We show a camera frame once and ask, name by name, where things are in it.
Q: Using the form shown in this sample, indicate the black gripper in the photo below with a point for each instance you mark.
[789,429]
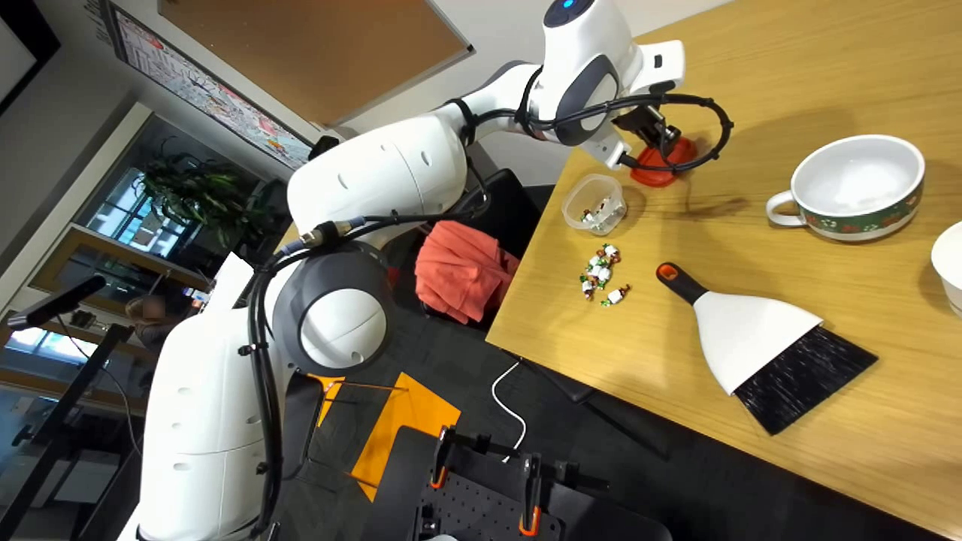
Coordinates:
[641,120]

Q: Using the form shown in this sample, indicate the red lunch box lid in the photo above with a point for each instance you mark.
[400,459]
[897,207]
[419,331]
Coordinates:
[656,169]

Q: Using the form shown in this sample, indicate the green white sweet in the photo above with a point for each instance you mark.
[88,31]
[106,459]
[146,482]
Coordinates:
[588,286]
[599,267]
[617,296]
[609,249]
[593,214]

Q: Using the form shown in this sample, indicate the clear glass jar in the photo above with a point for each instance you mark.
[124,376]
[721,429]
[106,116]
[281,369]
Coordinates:
[578,199]

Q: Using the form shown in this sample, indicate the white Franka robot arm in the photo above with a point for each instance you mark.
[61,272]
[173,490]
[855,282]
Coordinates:
[380,175]

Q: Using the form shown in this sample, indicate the white mug with green band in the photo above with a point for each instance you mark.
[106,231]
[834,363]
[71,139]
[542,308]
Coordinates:
[850,185]

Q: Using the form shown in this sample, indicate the black office chair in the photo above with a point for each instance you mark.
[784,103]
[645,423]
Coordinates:
[513,211]

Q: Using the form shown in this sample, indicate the white brush with black bristles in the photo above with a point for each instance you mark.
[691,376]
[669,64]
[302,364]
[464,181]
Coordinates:
[752,335]

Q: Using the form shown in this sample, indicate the coral red cloth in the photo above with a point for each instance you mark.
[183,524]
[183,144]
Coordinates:
[461,272]

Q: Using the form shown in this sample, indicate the white cup with red logo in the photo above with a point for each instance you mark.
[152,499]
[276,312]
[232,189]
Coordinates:
[950,266]

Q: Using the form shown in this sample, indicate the brown cork board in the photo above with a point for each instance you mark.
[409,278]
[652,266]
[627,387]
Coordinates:
[302,48]

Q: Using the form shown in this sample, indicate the orange black clamp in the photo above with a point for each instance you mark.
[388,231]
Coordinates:
[530,499]
[435,468]

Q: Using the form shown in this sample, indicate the black pegboard cart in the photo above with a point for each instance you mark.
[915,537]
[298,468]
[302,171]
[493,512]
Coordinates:
[469,507]

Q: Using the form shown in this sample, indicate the printed whiteboard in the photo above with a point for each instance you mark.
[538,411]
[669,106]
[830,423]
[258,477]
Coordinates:
[198,85]

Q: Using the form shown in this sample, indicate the green potted plant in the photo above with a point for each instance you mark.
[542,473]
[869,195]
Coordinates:
[195,189]

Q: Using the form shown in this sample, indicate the black tripod stand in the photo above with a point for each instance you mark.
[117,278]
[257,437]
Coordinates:
[50,432]

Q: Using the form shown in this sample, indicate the black wall frame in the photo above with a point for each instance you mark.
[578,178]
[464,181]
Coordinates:
[18,39]

